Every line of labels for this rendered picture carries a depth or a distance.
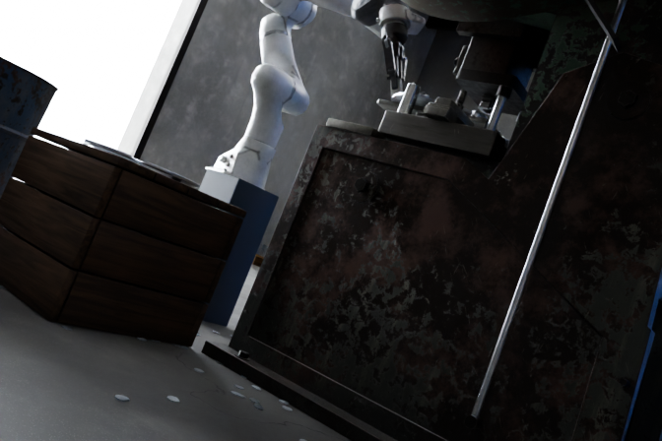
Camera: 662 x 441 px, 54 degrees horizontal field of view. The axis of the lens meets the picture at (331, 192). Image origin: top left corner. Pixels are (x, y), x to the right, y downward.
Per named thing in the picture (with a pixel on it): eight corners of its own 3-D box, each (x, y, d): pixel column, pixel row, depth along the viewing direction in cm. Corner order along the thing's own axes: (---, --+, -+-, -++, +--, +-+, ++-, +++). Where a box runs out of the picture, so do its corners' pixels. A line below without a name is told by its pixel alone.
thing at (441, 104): (422, 112, 151) (437, 72, 152) (450, 139, 164) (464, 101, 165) (444, 116, 147) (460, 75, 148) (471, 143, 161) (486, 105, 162)
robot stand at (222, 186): (153, 297, 210) (207, 168, 215) (196, 308, 223) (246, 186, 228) (182, 315, 198) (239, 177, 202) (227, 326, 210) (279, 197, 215)
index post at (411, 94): (394, 115, 162) (408, 80, 163) (400, 119, 165) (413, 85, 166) (404, 116, 161) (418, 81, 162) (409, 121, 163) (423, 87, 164)
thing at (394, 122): (376, 131, 160) (385, 108, 160) (447, 187, 195) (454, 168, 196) (489, 156, 142) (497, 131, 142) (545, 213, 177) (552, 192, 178)
